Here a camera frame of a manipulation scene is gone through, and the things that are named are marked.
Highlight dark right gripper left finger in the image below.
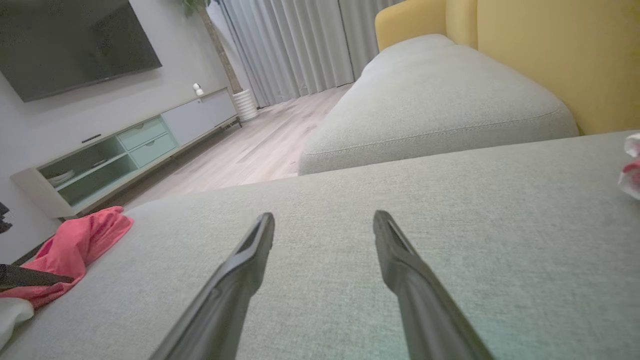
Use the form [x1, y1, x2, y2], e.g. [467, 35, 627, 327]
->
[150, 212, 276, 360]

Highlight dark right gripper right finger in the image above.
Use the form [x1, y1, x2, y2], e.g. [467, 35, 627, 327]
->
[372, 210, 496, 360]

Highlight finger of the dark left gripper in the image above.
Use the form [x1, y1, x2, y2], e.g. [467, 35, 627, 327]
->
[0, 264, 76, 292]

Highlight red and white basketball jersey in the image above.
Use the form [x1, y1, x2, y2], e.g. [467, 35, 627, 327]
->
[0, 206, 133, 351]

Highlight red shorts with white stripes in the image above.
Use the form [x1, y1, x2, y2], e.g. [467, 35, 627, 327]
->
[618, 132, 640, 201]

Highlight white bowl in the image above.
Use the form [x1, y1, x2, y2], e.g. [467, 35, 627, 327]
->
[47, 169, 76, 187]

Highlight wide grey sofa seat cushion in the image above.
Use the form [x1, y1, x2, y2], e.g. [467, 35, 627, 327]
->
[0, 131, 640, 360]

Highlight low grey TV cabinet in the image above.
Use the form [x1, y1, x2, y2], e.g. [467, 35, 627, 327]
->
[10, 87, 243, 221]

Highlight white ribbed plant pot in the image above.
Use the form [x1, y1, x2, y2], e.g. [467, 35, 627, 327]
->
[232, 89, 259, 122]

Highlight green indoor tree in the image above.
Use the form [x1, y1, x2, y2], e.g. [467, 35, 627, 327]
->
[180, 0, 246, 96]

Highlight grey pleated curtains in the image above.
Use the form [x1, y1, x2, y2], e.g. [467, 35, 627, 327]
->
[207, 0, 403, 108]

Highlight yellow sofa armrest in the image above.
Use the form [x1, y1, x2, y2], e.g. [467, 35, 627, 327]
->
[375, 0, 448, 52]

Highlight large yellow sofa backrest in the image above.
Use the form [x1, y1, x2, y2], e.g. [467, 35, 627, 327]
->
[475, 0, 640, 136]

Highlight narrow yellow sofa backrest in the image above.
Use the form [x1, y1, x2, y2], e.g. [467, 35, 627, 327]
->
[445, 0, 480, 50]

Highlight black wall television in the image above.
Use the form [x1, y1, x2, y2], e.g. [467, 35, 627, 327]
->
[0, 0, 163, 103]

